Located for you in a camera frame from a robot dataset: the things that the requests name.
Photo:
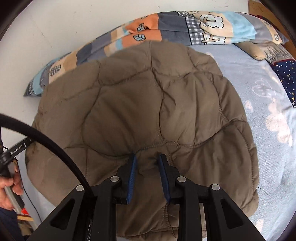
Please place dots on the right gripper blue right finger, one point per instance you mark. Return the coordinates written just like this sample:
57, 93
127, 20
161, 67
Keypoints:
169, 175

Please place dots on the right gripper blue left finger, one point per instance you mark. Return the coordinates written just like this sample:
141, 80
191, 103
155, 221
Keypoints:
127, 174

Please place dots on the brown quilted hooded jacket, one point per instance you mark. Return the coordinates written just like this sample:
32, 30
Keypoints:
150, 99

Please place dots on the wooden shelf with red items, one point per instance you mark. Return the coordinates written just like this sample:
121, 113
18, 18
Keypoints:
25, 222

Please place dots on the light blue bed sheet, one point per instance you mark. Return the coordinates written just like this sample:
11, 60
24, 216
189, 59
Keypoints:
271, 118

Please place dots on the patchwork folded quilt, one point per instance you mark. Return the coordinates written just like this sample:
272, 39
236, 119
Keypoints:
185, 27

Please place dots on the navy star pattern pillow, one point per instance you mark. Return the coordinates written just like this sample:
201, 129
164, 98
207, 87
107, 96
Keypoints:
286, 72

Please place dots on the beige printed pillow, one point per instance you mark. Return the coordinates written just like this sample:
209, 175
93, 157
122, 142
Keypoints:
271, 52

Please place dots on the wooden headboard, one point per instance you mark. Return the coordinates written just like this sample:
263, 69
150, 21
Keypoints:
258, 9

